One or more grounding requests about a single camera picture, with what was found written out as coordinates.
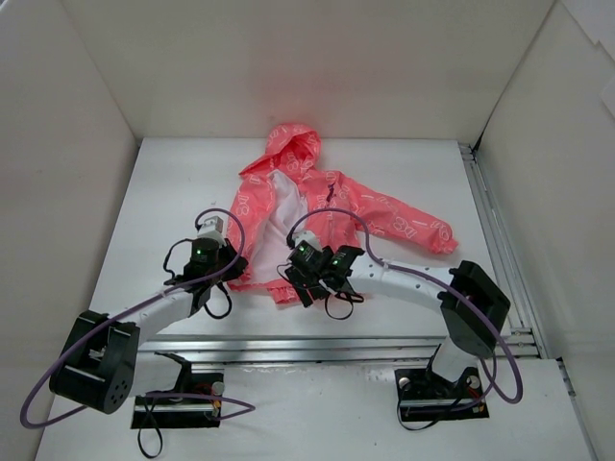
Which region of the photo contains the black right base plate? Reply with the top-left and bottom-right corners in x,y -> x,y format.
394,367 -> 489,431

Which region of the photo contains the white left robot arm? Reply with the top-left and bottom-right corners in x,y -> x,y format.
49,234 -> 248,414

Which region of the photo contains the black loose cable loop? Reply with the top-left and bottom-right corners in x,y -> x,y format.
137,402 -> 168,457

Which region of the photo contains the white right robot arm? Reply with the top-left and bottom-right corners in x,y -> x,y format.
284,241 -> 510,396

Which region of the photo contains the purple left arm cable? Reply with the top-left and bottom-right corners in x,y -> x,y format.
19,209 -> 256,428

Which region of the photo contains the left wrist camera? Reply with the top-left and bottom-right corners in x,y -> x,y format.
197,216 -> 225,245

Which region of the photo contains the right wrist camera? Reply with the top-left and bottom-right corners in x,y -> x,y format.
286,230 -> 322,251

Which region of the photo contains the front aluminium rail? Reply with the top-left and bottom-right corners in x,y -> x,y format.
134,333 -> 534,366

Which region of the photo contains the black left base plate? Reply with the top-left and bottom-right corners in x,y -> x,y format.
131,371 -> 225,429

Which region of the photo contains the right side aluminium rail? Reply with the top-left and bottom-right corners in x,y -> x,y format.
458,141 -> 576,400

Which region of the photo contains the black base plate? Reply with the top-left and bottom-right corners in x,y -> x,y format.
394,367 -> 489,431
131,371 -> 225,429

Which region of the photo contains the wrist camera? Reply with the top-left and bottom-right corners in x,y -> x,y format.
197,216 -> 225,245
286,230 -> 322,251

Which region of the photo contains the aluminium rail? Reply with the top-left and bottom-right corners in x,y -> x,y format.
134,333 -> 534,366
458,141 -> 576,400

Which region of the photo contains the pink hooded printed jacket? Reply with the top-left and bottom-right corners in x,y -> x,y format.
227,123 -> 458,304

